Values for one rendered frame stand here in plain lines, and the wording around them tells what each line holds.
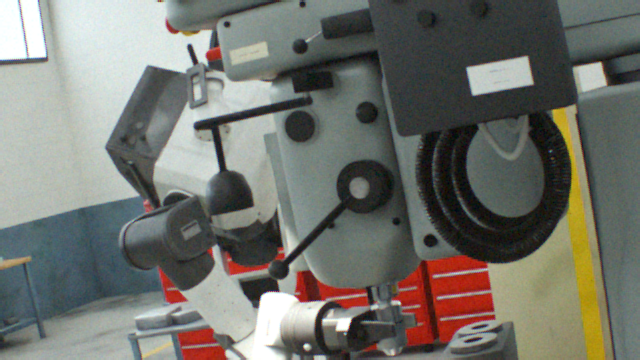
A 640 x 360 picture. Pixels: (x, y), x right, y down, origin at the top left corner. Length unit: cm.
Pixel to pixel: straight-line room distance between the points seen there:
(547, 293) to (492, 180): 195
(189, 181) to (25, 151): 1058
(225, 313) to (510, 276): 156
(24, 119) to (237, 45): 1110
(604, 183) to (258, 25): 53
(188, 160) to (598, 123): 88
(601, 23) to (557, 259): 200
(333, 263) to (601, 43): 50
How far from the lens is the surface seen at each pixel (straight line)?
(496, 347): 182
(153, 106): 197
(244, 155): 188
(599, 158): 126
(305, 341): 160
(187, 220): 183
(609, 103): 125
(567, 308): 327
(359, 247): 144
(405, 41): 109
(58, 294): 1249
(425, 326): 652
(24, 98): 1259
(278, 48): 143
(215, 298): 188
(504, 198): 133
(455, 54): 108
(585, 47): 131
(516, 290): 329
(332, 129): 142
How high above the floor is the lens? 154
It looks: 3 degrees down
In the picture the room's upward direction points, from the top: 12 degrees counter-clockwise
